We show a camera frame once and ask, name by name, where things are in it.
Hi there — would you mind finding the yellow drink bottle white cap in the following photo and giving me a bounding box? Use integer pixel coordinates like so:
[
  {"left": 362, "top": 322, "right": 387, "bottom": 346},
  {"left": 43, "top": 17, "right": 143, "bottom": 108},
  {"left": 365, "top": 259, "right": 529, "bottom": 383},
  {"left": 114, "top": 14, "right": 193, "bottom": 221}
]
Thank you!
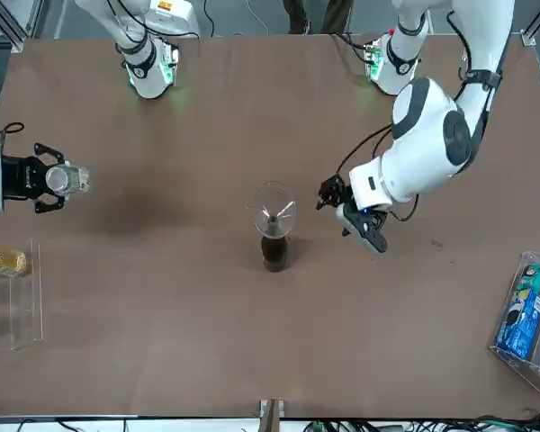
[{"left": 0, "top": 243, "right": 29, "bottom": 277}]

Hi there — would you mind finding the aluminium frame post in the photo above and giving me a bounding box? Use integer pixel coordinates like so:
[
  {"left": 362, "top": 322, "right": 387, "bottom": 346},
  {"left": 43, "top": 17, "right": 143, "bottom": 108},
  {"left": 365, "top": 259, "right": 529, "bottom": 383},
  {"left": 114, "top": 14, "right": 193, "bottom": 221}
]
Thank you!
[{"left": 258, "top": 397, "right": 286, "bottom": 432}]

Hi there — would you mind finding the blue cookie box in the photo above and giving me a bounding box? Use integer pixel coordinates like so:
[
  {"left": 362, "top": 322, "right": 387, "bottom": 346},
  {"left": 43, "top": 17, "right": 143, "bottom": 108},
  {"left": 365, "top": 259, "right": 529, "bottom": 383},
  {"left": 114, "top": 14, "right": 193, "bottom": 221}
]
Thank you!
[{"left": 496, "top": 290, "right": 540, "bottom": 360}]

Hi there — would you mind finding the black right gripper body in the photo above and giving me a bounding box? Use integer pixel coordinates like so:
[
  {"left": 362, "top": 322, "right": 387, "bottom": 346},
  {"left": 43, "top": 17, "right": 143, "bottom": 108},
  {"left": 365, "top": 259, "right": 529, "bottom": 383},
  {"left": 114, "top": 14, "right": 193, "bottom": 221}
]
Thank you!
[{"left": 0, "top": 152, "right": 49, "bottom": 203}]

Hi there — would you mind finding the white control box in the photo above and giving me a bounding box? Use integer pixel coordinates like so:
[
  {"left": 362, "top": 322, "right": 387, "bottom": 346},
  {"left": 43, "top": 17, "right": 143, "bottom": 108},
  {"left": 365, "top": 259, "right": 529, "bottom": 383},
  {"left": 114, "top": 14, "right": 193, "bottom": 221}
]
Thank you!
[{"left": 144, "top": 0, "right": 203, "bottom": 41}]

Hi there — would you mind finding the aluminium frame strut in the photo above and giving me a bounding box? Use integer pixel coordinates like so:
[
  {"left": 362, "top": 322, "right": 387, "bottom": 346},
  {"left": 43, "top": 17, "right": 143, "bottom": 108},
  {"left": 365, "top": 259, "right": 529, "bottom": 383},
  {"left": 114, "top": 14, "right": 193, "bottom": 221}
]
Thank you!
[
  {"left": 520, "top": 0, "right": 540, "bottom": 47},
  {"left": 0, "top": 0, "right": 33, "bottom": 53}
]

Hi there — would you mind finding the clear acrylic snack shelf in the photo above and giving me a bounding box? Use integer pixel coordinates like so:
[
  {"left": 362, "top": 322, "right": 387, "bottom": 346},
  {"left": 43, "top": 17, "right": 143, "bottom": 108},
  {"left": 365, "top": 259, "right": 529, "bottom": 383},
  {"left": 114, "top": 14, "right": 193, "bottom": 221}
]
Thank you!
[{"left": 488, "top": 250, "right": 540, "bottom": 406}]

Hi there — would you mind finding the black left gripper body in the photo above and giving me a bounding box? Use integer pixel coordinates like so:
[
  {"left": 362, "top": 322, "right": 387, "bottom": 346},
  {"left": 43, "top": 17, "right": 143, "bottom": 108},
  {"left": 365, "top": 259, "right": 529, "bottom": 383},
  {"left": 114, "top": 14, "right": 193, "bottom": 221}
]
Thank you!
[{"left": 339, "top": 177, "right": 356, "bottom": 206}]

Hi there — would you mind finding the dark glass bottle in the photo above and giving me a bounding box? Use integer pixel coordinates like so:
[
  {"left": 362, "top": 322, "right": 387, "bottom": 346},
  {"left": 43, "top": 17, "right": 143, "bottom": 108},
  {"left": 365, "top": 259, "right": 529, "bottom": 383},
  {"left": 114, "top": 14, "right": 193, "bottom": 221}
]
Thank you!
[{"left": 259, "top": 214, "right": 292, "bottom": 274}]

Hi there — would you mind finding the clear acrylic bottle shelf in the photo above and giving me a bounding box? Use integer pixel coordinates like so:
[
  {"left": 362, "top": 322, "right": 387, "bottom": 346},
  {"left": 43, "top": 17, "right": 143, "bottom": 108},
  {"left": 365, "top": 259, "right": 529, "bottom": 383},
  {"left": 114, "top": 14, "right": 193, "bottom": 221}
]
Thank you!
[{"left": 0, "top": 239, "right": 45, "bottom": 356}]

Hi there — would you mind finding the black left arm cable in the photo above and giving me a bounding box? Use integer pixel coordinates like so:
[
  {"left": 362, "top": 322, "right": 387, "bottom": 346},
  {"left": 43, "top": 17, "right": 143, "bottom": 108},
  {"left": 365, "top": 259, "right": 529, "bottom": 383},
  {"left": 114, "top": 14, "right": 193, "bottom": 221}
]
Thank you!
[{"left": 335, "top": 121, "right": 420, "bottom": 222}]

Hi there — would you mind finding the teal snack box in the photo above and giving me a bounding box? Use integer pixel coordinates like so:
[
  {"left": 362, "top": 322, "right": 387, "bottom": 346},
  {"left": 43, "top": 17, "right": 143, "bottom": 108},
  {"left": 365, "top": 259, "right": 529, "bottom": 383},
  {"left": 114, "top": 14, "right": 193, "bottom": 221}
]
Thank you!
[{"left": 516, "top": 263, "right": 540, "bottom": 293}]

